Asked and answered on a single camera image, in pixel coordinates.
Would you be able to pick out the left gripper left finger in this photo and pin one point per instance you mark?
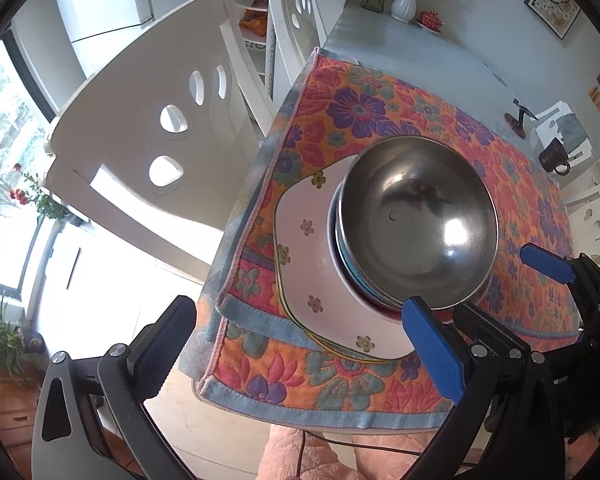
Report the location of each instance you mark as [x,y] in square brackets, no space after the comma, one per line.
[129,374]

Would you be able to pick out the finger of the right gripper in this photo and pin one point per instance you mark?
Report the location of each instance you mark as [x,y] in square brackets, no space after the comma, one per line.
[547,263]
[482,328]

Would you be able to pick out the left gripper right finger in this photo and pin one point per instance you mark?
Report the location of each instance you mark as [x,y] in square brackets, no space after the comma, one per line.
[504,423]

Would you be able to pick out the pink steel bowl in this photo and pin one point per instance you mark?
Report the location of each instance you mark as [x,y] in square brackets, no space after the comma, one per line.
[418,220]

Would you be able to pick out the blue steel bowl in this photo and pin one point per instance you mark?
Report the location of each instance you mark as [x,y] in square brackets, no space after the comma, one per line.
[349,273]

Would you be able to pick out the white hexagonal forest plate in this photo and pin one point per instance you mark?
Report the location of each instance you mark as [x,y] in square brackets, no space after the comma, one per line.
[300,221]

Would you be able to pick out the pink polka dot bowl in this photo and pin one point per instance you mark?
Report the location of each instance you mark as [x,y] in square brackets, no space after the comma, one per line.
[342,270]

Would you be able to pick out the white chair right side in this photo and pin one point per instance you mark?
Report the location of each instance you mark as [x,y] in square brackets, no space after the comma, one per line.
[583,211]

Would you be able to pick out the wooden cabinet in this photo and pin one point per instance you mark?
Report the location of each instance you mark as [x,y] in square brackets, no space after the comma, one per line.
[15,424]

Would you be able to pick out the green potted plant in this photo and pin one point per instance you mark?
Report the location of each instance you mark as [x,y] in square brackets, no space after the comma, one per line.
[17,345]

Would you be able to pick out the dark brown mug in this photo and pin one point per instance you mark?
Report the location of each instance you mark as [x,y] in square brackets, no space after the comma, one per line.
[554,158]

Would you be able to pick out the grey green cloth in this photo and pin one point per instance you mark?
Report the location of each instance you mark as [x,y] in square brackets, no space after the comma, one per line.
[572,132]

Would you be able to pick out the brown phone stand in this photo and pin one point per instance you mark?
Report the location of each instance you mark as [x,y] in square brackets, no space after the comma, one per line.
[516,123]

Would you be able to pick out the round sunflower plate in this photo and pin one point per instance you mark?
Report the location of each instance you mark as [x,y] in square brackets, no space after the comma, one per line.
[313,296]

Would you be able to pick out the floral quilted table mat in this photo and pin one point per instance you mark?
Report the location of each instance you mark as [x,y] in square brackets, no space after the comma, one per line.
[251,359]

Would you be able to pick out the red flower plant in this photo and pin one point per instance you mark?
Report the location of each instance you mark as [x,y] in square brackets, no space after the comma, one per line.
[34,193]

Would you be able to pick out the white chair with holes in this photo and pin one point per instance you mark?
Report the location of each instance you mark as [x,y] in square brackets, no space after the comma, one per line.
[161,139]

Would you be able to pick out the red small dish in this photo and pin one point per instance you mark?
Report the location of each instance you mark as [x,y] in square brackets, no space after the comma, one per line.
[430,20]

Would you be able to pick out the white chair far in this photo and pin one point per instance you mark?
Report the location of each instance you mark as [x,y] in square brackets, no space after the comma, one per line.
[299,29]

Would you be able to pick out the white shelf rack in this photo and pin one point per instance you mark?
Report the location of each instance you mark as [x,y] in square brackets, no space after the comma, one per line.
[258,34]

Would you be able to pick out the framed wall picture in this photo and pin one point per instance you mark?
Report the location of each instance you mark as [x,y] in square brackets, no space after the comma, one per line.
[559,15]

